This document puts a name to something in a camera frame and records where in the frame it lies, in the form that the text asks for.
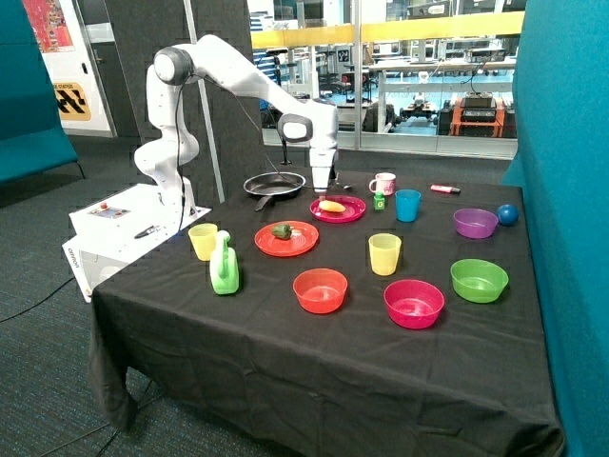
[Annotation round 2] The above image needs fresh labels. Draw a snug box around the orange plastic plate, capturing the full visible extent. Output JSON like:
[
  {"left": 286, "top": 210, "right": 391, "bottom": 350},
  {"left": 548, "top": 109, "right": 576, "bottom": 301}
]
[{"left": 254, "top": 220, "right": 319, "bottom": 257}]

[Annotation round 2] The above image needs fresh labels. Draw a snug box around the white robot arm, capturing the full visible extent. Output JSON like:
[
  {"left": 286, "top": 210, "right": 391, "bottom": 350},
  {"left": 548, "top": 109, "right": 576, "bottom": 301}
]
[{"left": 135, "top": 34, "right": 339, "bottom": 211}]

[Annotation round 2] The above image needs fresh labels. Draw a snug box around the blue ball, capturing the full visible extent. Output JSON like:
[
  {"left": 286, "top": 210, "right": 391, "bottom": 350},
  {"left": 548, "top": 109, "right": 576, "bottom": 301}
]
[{"left": 496, "top": 204, "right": 520, "bottom": 227}]

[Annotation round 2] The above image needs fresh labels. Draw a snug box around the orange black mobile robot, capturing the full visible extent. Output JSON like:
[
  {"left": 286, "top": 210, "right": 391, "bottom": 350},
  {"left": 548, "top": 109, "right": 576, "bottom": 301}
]
[{"left": 437, "top": 91, "right": 517, "bottom": 139}]

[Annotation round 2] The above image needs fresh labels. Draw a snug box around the yellow toy corn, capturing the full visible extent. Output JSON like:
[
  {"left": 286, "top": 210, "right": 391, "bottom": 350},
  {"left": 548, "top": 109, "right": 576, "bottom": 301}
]
[{"left": 319, "top": 200, "right": 345, "bottom": 213}]

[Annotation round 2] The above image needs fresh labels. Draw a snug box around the green toy watering can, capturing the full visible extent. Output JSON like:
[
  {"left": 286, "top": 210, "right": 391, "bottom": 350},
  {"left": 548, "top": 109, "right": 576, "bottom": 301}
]
[{"left": 209, "top": 230, "right": 240, "bottom": 295}]

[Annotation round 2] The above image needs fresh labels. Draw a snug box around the yellow black warning sign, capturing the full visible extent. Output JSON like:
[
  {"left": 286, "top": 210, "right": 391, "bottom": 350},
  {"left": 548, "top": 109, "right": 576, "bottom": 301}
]
[{"left": 53, "top": 82, "right": 91, "bottom": 122}]

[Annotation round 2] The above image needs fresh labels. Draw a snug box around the magenta plastic plate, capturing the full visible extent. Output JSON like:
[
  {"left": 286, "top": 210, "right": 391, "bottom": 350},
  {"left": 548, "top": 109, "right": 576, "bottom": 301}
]
[{"left": 309, "top": 195, "right": 366, "bottom": 224}]

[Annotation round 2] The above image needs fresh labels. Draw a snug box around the blue plastic cup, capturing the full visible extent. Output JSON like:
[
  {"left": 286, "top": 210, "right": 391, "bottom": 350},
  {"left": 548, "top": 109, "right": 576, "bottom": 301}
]
[{"left": 395, "top": 189, "right": 422, "bottom": 223}]

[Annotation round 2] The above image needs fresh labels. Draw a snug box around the green plastic bowl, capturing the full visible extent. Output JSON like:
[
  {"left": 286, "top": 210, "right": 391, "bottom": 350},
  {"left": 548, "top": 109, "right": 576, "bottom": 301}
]
[{"left": 450, "top": 259, "right": 509, "bottom": 304}]

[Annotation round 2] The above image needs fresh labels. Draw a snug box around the teal partition panel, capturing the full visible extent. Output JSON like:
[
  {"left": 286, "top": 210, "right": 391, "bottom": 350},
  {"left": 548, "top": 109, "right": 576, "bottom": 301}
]
[{"left": 504, "top": 1, "right": 608, "bottom": 456}]

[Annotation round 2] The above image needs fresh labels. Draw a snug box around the green letter block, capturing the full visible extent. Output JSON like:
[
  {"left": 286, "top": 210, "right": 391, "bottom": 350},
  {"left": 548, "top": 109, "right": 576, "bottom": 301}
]
[{"left": 374, "top": 191, "right": 385, "bottom": 210}]

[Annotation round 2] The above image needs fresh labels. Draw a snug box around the pink highlighter marker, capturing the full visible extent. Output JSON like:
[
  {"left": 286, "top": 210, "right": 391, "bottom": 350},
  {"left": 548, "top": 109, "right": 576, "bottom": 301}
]
[{"left": 430, "top": 185, "right": 461, "bottom": 194}]

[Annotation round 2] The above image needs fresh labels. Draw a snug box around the yellow cup centre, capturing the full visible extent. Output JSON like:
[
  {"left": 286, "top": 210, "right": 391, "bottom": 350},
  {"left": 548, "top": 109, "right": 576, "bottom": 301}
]
[{"left": 368, "top": 233, "right": 402, "bottom": 276}]

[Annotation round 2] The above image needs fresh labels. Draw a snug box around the black tablecloth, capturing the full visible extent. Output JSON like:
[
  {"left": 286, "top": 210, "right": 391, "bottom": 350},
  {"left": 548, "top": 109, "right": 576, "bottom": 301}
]
[{"left": 89, "top": 175, "right": 566, "bottom": 456}]

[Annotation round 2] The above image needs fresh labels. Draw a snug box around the purple plastic bowl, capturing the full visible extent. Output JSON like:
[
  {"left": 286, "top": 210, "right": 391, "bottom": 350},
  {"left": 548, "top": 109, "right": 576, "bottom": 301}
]
[{"left": 453, "top": 209, "right": 499, "bottom": 239}]

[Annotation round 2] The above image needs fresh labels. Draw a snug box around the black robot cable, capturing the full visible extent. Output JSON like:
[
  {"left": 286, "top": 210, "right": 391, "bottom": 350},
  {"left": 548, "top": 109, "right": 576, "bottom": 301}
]
[{"left": 173, "top": 70, "right": 315, "bottom": 237}]

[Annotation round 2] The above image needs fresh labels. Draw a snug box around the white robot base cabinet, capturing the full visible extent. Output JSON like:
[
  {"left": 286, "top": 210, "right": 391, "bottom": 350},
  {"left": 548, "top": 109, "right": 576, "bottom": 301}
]
[{"left": 63, "top": 184, "right": 209, "bottom": 302}]

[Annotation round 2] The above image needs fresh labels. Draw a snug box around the orange plastic bowl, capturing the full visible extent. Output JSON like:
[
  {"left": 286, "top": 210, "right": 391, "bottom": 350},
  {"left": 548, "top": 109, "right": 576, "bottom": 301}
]
[{"left": 292, "top": 268, "right": 348, "bottom": 314}]

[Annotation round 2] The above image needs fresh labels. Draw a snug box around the pink white mug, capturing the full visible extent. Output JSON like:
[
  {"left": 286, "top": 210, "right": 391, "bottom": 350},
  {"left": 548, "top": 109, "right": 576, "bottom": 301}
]
[{"left": 368, "top": 172, "right": 397, "bottom": 196}]

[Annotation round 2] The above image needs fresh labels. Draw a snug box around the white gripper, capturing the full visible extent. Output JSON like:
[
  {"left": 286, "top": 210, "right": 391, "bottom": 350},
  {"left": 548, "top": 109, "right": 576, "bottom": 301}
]
[{"left": 309, "top": 148, "right": 337, "bottom": 200}]

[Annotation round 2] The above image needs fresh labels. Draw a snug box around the magenta plastic bowl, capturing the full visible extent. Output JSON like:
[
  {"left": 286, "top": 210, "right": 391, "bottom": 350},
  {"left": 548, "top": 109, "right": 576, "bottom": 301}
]
[{"left": 383, "top": 279, "right": 445, "bottom": 329}]

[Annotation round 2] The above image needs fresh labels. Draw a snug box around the yellow cup near robot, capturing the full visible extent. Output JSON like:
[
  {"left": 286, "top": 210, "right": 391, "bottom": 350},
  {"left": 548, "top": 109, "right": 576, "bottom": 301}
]
[{"left": 188, "top": 223, "right": 218, "bottom": 262}]

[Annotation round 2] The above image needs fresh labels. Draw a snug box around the green toy pepper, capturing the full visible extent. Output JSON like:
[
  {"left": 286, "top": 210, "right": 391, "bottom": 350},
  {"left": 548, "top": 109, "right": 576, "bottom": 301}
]
[{"left": 271, "top": 224, "right": 293, "bottom": 240}]

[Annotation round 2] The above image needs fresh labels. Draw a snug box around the black frying pan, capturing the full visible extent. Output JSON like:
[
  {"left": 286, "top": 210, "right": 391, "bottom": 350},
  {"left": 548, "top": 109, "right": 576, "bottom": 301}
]
[{"left": 243, "top": 171, "right": 306, "bottom": 211}]

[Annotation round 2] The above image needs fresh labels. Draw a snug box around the teal sofa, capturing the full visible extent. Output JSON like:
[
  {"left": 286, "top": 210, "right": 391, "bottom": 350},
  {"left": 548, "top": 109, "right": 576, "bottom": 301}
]
[{"left": 1, "top": 0, "right": 79, "bottom": 184}]

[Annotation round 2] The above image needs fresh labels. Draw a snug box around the red poster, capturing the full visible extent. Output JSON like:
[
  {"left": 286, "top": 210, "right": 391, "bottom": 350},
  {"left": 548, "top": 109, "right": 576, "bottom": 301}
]
[{"left": 22, "top": 0, "right": 75, "bottom": 53}]

